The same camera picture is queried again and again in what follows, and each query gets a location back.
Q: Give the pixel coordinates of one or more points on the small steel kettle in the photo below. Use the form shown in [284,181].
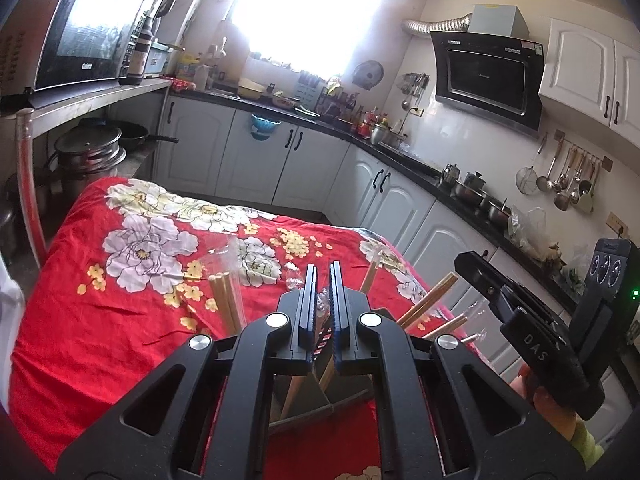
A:
[450,175]

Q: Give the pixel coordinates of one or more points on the silver flexible exhaust duct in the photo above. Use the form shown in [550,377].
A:
[435,25]

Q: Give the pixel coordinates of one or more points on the steel cooking pot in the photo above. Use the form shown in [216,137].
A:
[381,135]
[472,187]
[495,208]

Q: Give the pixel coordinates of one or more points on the person's right hand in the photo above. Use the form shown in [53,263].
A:
[547,412]

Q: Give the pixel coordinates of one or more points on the grey hood chimney box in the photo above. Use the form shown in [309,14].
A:
[497,20]

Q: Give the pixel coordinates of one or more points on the wooden chopstick pair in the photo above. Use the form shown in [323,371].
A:
[447,327]
[425,301]
[225,300]
[295,392]
[371,271]

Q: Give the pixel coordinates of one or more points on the clear plastic bags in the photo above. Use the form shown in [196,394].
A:
[532,230]

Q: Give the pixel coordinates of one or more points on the red floral tablecloth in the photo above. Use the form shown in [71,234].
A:
[75,310]

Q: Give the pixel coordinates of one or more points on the black plastic utensil basket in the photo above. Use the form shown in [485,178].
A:
[320,405]

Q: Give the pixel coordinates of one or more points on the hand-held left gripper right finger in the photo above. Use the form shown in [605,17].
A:
[336,312]

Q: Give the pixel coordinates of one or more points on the wall socket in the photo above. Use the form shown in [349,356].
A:
[617,222]

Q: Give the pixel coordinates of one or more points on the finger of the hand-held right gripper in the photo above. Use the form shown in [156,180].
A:
[485,280]

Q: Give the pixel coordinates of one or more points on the white plastic bottles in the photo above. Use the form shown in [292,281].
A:
[197,70]

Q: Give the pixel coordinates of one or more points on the cluster of condiment bottles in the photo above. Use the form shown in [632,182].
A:
[350,110]

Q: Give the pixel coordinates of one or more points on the kitchen window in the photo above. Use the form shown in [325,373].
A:
[310,10]

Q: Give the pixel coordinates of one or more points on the white wall cabinet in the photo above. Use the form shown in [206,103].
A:
[590,70]

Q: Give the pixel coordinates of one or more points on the white base cabinets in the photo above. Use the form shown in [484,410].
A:
[390,200]

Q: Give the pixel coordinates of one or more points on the teal plastic box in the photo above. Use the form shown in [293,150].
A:
[159,57]

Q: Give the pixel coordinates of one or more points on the row of hanging ladles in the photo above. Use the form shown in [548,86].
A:
[570,180]

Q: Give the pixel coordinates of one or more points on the large steel stockpot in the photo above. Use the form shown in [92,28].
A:
[87,155]

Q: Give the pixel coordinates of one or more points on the black frying pan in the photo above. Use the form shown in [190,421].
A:
[137,135]

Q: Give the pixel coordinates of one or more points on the small hanging kitchen tools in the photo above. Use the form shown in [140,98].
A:
[414,87]

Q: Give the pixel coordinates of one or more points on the pale blue knife rack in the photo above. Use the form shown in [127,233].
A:
[307,87]

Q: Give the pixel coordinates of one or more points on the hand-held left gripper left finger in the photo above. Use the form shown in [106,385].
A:
[310,310]

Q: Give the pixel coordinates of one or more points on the person's right forearm green sleeve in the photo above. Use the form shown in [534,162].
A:
[587,447]

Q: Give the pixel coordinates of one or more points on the metal shelf rack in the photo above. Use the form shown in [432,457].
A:
[27,185]

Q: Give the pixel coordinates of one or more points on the yellow bowl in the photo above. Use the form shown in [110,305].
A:
[250,89]

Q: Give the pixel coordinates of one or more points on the dark glass bottle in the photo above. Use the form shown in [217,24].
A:
[135,55]

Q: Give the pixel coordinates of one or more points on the black kitchen countertop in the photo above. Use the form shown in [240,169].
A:
[425,167]

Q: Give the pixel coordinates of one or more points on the black microwave oven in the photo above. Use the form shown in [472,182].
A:
[85,25]

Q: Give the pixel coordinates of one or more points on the black range hood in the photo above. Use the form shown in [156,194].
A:
[485,75]

